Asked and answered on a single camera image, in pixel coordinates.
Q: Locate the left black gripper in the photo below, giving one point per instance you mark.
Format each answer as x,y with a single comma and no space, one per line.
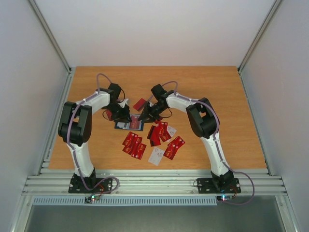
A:
124,118

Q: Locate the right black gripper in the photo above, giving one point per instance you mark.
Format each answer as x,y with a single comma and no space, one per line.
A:
149,110

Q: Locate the blue leather card holder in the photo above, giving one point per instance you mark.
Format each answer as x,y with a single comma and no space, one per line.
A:
122,126

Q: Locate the white card bottom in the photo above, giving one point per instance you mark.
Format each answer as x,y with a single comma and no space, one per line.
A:
156,156

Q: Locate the white card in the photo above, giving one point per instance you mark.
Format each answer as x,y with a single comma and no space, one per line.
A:
171,131
156,156

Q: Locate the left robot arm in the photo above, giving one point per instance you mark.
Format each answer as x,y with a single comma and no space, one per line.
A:
75,127

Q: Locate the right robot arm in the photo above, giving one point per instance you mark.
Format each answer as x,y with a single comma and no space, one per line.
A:
204,123

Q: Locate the red card magnetic stripe back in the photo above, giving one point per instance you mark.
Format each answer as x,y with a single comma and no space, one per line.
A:
139,105

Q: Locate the dark red stripe card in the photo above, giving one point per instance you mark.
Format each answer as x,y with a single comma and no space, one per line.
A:
154,133

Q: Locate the red card near left gripper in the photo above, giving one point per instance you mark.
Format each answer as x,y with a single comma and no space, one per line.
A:
109,115

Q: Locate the red stripe card lower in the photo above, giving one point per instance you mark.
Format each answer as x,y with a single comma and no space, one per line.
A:
155,143

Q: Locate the white card under stack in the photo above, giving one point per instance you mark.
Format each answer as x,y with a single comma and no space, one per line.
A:
171,131

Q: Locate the red VIP card right stack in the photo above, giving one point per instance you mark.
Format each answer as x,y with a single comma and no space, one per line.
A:
173,147

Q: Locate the left controller board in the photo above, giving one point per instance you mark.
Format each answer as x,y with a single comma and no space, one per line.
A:
91,198

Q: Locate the controller board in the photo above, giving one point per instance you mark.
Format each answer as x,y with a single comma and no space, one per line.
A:
225,198
91,198

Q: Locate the right controller board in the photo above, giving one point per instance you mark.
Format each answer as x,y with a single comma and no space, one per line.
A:
225,198

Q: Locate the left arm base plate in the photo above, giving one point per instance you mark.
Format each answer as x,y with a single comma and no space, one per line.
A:
77,186

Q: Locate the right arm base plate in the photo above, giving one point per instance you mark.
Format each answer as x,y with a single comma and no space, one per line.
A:
206,186

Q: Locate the aluminium rail frame front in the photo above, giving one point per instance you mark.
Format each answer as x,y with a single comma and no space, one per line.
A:
154,182

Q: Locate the right aluminium corner post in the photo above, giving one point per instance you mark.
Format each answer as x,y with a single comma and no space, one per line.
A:
261,31

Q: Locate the aluminium corner post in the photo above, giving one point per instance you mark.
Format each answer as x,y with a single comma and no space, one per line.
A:
49,33
261,31

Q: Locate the grey slotted cable duct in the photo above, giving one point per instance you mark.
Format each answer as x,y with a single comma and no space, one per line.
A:
127,201

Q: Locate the left aluminium corner post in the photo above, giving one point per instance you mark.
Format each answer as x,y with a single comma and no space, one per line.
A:
49,33

